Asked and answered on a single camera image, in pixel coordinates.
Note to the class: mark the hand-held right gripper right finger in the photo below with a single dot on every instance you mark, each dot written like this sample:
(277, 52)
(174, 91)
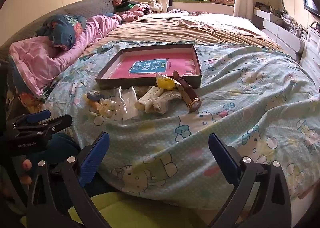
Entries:
(222, 159)

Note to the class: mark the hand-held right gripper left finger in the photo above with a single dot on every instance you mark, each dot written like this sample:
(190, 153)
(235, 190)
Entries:
(93, 159)

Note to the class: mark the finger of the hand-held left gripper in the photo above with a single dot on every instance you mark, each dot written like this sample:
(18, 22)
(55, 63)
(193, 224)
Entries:
(57, 122)
(37, 116)

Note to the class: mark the pearl earrings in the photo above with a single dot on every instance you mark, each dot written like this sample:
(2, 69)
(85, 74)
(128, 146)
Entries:
(106, 109)

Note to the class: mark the stud earrings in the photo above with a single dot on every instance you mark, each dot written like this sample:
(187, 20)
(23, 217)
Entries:
(127, 105)

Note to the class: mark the dark cardboard box tray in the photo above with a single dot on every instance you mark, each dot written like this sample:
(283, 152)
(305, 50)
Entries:
(120, 83)

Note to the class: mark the person's left hand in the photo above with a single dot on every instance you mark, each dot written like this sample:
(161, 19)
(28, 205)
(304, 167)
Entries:
(26, 165)

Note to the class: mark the dark teal cloth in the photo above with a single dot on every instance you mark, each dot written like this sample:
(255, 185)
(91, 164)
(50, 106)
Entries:
(62, 145)

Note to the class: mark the cartoon printed blanket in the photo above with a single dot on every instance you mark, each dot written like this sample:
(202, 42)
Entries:
(225, 130)

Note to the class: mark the small blue card packet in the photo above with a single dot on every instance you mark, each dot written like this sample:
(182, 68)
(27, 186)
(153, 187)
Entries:
(95, 96)

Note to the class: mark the pink quilt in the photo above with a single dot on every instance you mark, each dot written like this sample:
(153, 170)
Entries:
(45, 63)

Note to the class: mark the yellow-green cloth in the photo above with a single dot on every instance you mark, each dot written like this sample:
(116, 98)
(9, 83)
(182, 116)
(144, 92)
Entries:
(130, 208)

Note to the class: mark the cream hair clip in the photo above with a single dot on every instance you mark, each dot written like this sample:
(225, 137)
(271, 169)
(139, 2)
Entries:
(150, 96)

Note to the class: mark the blue floral pillow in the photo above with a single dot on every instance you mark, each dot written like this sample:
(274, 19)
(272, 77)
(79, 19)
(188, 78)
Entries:
(65, 30)

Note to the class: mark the yellow item in clear bag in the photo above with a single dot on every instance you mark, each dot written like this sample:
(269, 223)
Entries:
(165, 83)

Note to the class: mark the pink book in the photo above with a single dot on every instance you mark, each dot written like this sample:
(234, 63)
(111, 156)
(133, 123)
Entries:
(140, 59)

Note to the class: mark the grey quilted headboard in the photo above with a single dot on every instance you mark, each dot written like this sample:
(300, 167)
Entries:
(82, 8)

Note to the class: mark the tan bed sheet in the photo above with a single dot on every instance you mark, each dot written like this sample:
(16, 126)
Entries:
(155, 30)

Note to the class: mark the light floral cloth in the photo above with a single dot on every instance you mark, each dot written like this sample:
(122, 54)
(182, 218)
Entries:
(212, 24)

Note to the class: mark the white dresser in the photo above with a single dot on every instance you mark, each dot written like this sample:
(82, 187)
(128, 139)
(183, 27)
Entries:
(275, 30)

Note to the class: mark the white drawer cabinet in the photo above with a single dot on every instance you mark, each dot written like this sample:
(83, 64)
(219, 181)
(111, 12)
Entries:
(312, 53)

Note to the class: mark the pile of clothes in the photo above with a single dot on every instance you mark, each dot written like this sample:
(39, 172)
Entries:
(140, 8)

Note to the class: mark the dresser clutter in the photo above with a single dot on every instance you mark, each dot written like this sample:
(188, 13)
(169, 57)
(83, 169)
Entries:
(287, 20)

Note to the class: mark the cloud shaped mirror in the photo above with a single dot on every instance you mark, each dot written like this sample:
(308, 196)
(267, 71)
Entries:
(276, 0)

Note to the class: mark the black television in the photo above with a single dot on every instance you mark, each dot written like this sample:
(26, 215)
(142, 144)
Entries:
(310, 0)

